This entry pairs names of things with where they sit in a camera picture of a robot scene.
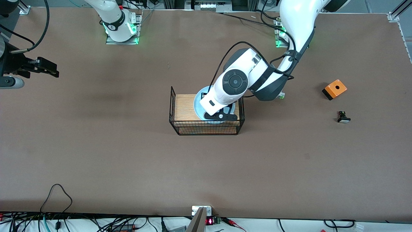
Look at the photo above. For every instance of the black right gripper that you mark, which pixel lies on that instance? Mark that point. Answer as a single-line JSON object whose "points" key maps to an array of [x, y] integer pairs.
{"points": [[15, 62]]}

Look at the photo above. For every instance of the light blue round plate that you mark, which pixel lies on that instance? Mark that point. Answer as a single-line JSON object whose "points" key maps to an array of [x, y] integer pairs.
{"points": [[197, 106]]}

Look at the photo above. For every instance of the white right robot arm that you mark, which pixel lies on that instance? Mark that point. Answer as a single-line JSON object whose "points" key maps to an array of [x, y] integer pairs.
{"points": [[112, 19]]}

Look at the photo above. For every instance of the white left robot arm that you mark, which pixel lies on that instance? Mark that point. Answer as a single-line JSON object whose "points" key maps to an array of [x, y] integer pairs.
{"points": [[235, 82]]}

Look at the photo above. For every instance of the black rectangular push button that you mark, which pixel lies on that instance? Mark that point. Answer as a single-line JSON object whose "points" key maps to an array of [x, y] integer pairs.
{"points": [[343, 119]]}

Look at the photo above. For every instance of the wooden shelf board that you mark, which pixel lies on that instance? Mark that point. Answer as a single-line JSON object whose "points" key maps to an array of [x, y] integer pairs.
{"points": [[183, 109], [209, 130]]}

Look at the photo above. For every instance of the red LED display board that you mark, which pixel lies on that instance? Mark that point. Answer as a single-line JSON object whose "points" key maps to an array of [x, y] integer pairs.
{"points": [[210, 221]]}

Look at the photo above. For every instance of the red and black clip leads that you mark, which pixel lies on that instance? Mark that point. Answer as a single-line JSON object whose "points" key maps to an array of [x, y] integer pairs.
{"points": [[233, 223]]}

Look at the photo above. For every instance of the grey metal bar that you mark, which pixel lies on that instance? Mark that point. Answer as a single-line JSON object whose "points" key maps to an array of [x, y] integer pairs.
{"points": [[197, 224]]}

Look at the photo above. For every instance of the green push button switch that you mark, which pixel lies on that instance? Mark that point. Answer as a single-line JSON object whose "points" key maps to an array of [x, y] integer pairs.
{"points": [[282, 95]]}

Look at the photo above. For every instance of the aluminium frame profile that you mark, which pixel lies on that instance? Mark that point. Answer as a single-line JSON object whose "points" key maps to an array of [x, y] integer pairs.
{"points": [[399, 11], [24, 7]]}

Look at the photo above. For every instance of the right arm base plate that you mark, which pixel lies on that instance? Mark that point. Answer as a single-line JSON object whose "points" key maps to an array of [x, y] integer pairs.
{"points": [[111, 41]]}

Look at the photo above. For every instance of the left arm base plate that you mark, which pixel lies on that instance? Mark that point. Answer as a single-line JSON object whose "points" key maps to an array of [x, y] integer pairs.
{"points": [[277, 36]]}

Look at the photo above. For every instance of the aluminium frame crossbar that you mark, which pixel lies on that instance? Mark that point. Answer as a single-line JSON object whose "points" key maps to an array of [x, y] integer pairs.
{"points": [[209, 4]]}

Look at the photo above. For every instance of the white metal bracket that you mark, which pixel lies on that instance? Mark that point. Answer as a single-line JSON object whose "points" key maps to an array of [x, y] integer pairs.
{"points": [[196, 210]]}

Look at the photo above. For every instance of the orange button enclosure box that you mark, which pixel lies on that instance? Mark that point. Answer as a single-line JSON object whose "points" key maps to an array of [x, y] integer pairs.
{"points": [[336, 87]]}

